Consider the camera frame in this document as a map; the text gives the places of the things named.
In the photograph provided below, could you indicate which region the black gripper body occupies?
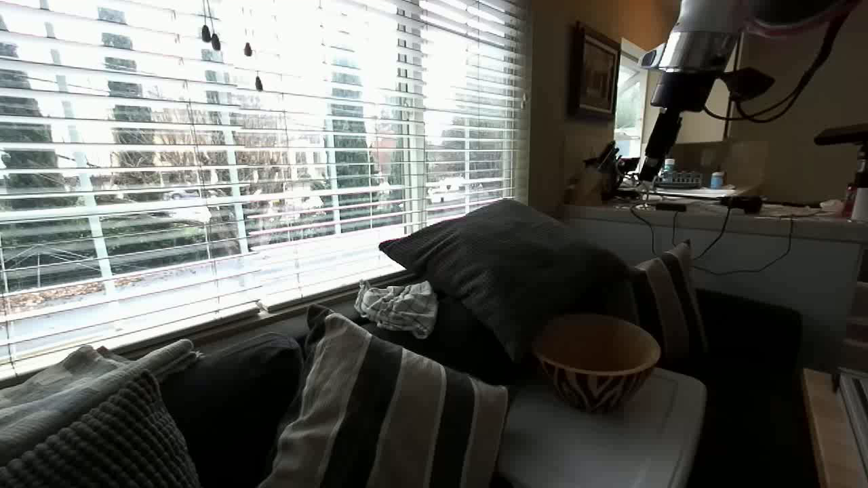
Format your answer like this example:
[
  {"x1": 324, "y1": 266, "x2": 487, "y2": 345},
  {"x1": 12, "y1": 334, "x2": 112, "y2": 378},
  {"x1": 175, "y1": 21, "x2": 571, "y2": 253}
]
[{"x1": 644, "y1": 68, "x2": 724, "y2": 162}]

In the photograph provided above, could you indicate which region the striped grey cream pillow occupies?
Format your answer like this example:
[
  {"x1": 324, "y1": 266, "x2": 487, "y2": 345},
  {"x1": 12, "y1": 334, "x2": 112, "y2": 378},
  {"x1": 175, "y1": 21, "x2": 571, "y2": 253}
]
[
  {"x1": 259, "y1": 306, "x2": 512, "y2": 488},
  {"x1": 628, "y1": 242, "x2": 713, "y2": 363}
]

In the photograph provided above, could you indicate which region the large grey knit pillow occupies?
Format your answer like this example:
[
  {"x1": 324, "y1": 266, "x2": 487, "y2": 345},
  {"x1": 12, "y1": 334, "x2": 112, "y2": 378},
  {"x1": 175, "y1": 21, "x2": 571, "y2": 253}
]
[{"x1": 378, "y1": 197, "x2": 640, "y2": 363}]

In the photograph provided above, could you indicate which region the small grey knit pillow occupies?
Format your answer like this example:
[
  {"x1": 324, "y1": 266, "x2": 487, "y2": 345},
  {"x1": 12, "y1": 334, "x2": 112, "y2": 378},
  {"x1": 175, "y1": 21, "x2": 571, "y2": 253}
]
[{"x1": 0, "y1": 337, "x2": 206, "y2": 488}]

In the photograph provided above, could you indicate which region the white counter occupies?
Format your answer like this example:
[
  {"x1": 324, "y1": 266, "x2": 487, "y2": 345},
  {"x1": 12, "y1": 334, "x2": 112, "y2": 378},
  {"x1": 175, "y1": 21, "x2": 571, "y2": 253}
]
[{"x1": 560, "y1": 200, "x2": 868, "y2": 368}]

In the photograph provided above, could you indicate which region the wooden bowl with zebra pattern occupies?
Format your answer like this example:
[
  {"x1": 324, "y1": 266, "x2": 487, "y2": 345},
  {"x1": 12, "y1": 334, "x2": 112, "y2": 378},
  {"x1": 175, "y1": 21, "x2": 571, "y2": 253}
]
[{"x1": 530, "y1": 311, "x2": 666, "y2": 418}]

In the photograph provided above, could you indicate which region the dark grey sofa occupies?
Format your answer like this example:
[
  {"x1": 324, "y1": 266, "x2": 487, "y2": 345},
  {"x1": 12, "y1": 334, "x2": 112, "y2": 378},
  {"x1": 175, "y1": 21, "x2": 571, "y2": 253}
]
[{"x1": 160, "y1": 279, "x2": 808, "y2": 488}]

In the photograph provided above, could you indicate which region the white plastic tray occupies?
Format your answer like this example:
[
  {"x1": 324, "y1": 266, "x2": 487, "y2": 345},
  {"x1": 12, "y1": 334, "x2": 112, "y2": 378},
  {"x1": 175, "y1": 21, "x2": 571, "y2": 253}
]
[{"x1": 493, "y1": 363, "x2": 712, "y2": 488}]

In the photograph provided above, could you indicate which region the crumpled white cloth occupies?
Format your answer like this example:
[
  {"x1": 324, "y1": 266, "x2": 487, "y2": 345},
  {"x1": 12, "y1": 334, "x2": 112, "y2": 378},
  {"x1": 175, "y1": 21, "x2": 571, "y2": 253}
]
[{"x1": 350, "y1": 279, "x2": 443, "y2": 342}]

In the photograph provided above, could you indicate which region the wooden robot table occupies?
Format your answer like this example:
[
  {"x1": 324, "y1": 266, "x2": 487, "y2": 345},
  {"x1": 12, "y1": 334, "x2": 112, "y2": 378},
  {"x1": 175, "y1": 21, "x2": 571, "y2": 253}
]
[{"x1": 800, "y1": 363, "x2": 868, "y2": 488}]

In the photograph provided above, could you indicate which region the dark sofa back cushion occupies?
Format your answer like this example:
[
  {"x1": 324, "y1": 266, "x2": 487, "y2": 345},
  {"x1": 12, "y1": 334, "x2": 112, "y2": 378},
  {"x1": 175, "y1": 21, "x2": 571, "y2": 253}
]
[{"x1": 160, "y1": 334, "x2": 308, "y2": 488}]

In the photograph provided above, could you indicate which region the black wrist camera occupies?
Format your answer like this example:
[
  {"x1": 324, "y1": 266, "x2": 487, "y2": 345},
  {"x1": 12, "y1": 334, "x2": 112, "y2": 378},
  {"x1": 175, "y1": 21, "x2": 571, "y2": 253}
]
[{"x1": 720, "y1": 64, "x2": 778, "y2": 104}]

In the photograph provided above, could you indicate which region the framed wall picture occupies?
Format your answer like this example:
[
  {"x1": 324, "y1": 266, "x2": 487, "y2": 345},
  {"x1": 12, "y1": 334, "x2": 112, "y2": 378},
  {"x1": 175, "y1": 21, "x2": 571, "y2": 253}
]
[{"x1": 565, "y1": 21, "x2": 624, "y2": 124}]

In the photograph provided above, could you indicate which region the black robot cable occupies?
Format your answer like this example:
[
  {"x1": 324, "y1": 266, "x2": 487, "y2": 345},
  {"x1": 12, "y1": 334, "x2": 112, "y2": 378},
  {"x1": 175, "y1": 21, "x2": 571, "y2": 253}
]
[{"x1": 704, "y1": 0, "x2": 864, "y2": 128}]

